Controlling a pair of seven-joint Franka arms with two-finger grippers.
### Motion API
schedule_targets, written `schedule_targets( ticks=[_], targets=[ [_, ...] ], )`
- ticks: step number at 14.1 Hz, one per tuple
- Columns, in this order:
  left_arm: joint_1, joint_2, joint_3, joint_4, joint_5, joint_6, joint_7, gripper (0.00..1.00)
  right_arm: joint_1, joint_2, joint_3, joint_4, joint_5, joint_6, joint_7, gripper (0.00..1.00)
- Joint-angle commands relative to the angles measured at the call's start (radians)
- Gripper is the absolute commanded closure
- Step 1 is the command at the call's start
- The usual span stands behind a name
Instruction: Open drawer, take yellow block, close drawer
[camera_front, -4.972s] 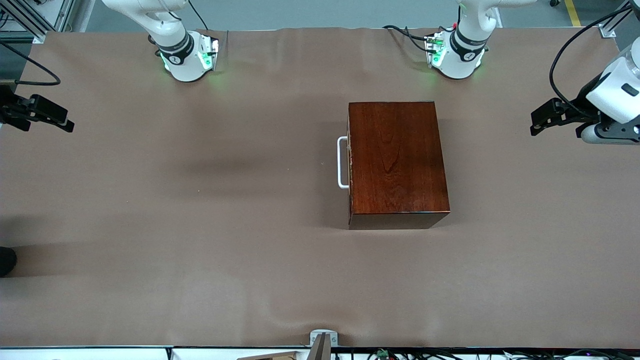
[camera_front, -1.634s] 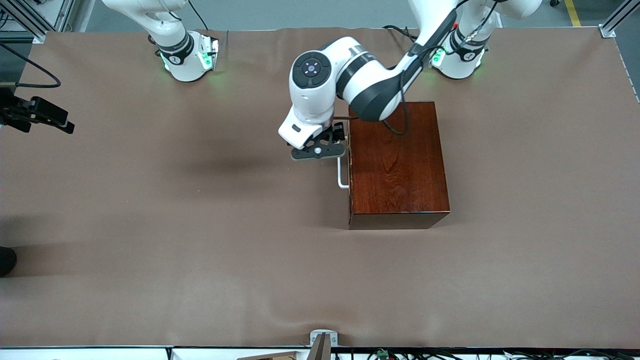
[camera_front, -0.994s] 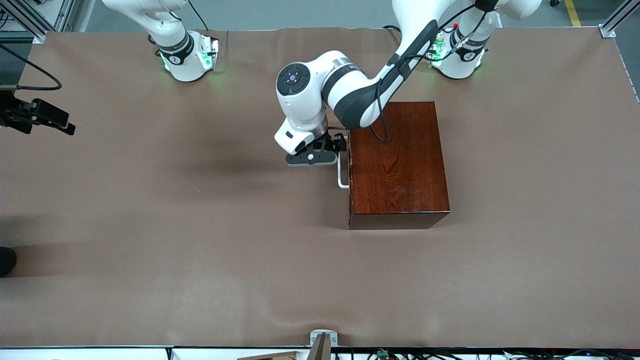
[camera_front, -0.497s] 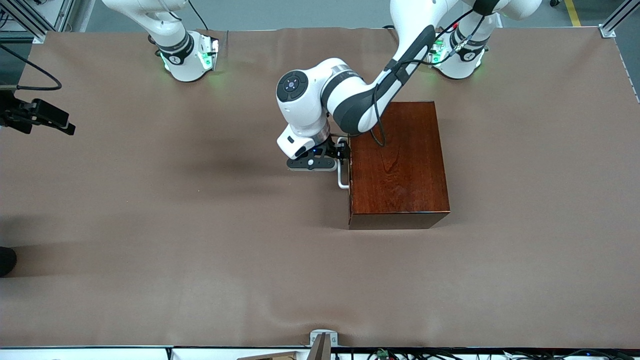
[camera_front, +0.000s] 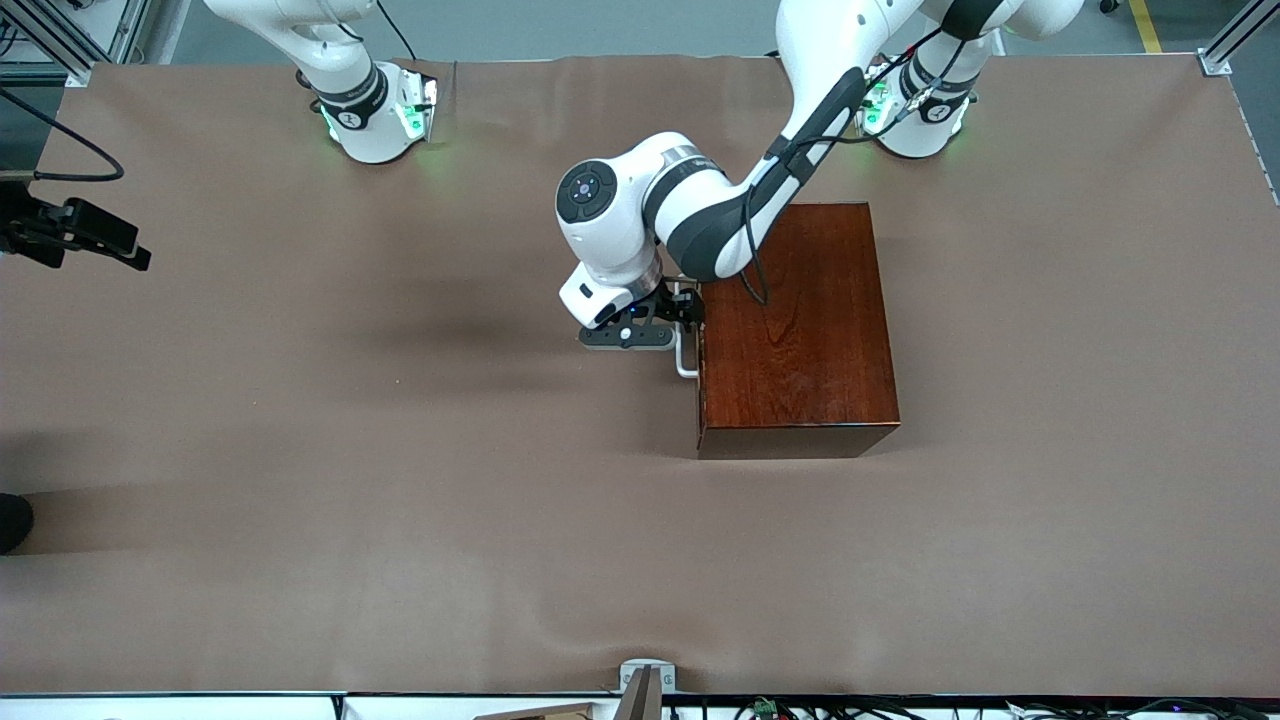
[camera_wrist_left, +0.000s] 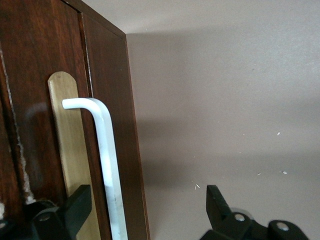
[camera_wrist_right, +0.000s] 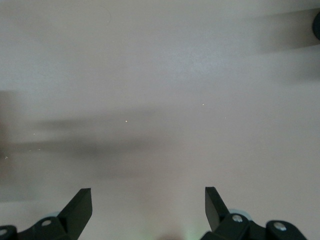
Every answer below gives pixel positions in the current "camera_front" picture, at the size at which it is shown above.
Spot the dark wooden drawer cabinet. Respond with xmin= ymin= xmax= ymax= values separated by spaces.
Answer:
xmin=695 ymin=203 xmax=901 ymax=461

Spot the black round object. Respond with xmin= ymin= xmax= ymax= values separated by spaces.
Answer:
xmin=0 ymin=492 xmax=35 ymax=556

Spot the brown table cover sheet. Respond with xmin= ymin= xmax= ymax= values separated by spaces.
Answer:
xmin=0 ymin=52 xmax=1280 ymax=698

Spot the light wooden board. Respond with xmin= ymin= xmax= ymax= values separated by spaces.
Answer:
xmin=475 ymin=703 xmax=601 ymax=720

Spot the aluminium corner profile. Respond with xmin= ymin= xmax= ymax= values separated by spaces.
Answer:
xmin=1197 ymin=0 xmax=1280 ymax=76

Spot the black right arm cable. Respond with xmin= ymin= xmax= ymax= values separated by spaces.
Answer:
xmin=0 ymin=88 xmax=126 ymax=184

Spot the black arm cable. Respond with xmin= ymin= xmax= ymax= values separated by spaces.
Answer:
xmin=0 ymin=88 xmax=126 ymax=184
xmin=742 ymin=25 xmax=951 ymax=306

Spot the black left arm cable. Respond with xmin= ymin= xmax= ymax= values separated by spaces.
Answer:
xmin=742 ymin=25 xmax=951 ymax=306

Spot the aluminium frame structure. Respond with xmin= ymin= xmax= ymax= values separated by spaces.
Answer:
xmin=0 ymin=0 xmax=153 ymax=89

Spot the black base cable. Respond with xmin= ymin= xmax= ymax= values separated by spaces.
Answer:
xmin=375 ymin=0 xmax=417 ymax=61

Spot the grey metal table bracket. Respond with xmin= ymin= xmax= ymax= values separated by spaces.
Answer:
xmin=618 ymin=658 xmax=678 ymax=720

